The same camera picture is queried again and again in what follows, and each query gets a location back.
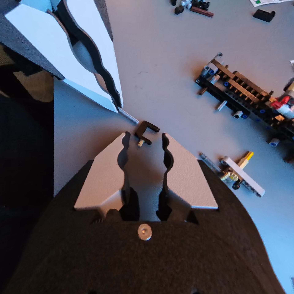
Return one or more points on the dark brown lego axle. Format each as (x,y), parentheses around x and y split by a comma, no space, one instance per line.
(202,12)

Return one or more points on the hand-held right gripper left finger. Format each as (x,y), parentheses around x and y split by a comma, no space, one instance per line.
(103,181)

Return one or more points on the black lego bracket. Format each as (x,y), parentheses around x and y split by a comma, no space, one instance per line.
(143,131)

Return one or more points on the light grey lego axle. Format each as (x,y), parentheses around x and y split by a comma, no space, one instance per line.
(128,116)

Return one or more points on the white green leaflet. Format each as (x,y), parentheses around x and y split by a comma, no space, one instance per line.
(268,1)

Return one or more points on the black angled lego piece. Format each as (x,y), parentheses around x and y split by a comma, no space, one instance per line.
(264,15)

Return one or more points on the partly built lego truck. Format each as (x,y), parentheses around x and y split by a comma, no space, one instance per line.
(241,89)

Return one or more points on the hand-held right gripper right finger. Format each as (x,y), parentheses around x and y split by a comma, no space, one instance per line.
(188,181)

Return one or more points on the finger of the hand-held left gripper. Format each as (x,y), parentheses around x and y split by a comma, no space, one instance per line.
(46,46)
(101,36)

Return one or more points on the grey beam lego subassembly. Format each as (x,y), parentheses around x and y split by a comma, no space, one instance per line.
(241,174)

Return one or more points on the pile of small dark lego pieces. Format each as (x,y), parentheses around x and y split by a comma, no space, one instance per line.
(195,4)

